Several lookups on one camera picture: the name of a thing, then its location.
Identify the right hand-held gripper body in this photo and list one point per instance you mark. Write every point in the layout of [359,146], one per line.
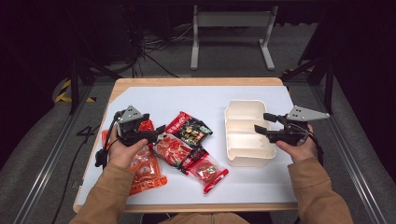
[291,133]

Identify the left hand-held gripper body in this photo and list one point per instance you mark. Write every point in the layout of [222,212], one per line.
[132,129]

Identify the white divided plastic container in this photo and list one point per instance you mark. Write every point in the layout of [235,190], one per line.
[249,146]

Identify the large red black soup packet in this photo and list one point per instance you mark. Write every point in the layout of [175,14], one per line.
[190,132]

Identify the orange clear seasoning packet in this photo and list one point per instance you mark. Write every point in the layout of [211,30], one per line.
[146,169]

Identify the small red clear sauce packet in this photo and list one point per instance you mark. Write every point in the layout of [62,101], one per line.
[208,171]

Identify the person's right hand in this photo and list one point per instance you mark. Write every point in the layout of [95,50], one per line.
[300,152]

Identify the person's left hand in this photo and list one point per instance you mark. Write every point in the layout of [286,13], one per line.
[123,155]

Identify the white paper table sheet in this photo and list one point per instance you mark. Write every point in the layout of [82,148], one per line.
[186,99]

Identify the yellow black hazard tape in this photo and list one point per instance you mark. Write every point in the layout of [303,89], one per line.
[63,91]

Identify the person's tan clothed lap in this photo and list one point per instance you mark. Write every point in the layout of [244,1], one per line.
[202,218]

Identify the white metal stand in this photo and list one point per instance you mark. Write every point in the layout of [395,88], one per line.
[233,19]

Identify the black metal frame post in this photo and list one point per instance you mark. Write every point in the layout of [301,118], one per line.
[328,87]
[74,84]

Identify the aluminium floor rail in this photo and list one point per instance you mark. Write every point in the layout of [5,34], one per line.
[46,168]
[351,161]

